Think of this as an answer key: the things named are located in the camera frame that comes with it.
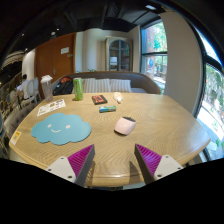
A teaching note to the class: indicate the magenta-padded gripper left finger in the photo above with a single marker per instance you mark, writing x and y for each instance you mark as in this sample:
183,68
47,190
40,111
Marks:
78,160

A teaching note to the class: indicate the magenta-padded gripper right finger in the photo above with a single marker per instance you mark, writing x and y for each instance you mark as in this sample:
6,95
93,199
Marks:
150,160

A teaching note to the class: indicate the pink computer mouse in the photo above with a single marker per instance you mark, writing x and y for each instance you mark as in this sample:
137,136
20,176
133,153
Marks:
124,126

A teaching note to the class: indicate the blue cloud-shaped mouse pad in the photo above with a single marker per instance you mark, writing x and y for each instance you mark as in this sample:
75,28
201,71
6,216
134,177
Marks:
61,129

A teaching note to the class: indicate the small green blue pack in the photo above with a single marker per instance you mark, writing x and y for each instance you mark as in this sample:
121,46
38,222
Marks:
107,109

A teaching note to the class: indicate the white sticker sheet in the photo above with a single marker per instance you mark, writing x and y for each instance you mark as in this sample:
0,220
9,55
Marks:
51,107

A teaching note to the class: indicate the black and orange box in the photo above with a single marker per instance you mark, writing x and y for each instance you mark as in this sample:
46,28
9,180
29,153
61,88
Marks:
99,99

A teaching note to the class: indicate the yellow sticker on table edge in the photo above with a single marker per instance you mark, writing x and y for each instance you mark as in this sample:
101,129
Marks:
15,137

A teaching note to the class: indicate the white squeeze tube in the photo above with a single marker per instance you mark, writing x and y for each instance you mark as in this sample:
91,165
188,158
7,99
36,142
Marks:
117,97

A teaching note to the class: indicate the green drink can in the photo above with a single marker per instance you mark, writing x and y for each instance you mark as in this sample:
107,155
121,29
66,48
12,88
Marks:
78,89

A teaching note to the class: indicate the grey tufted armchair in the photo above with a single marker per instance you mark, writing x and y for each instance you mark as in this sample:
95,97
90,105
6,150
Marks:
18,118

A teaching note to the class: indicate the black backpack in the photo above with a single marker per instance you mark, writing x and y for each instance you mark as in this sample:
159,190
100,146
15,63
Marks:
63,87

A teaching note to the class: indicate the striped cushion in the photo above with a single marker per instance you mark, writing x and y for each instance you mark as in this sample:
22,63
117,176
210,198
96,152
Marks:
86,86
120,85
101,85

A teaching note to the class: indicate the brown curved sofa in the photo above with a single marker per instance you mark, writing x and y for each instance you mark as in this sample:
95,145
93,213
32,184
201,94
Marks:
143,83

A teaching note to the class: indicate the clear shaker bottle white lid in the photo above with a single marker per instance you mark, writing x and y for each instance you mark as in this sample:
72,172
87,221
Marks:
47,89

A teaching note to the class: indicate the group of white chairs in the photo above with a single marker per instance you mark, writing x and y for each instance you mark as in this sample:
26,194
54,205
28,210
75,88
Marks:
32,90

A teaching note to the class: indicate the black-framed window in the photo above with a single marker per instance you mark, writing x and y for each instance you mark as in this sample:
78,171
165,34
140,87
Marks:
211,100
154,56

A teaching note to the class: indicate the person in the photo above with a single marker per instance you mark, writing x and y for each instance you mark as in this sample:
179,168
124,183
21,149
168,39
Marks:
24,86

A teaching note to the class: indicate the brown wooden door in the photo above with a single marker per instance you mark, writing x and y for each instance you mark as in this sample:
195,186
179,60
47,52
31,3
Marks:
53,60

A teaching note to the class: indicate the glass-door cabinet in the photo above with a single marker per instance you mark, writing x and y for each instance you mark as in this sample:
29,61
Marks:
119,55

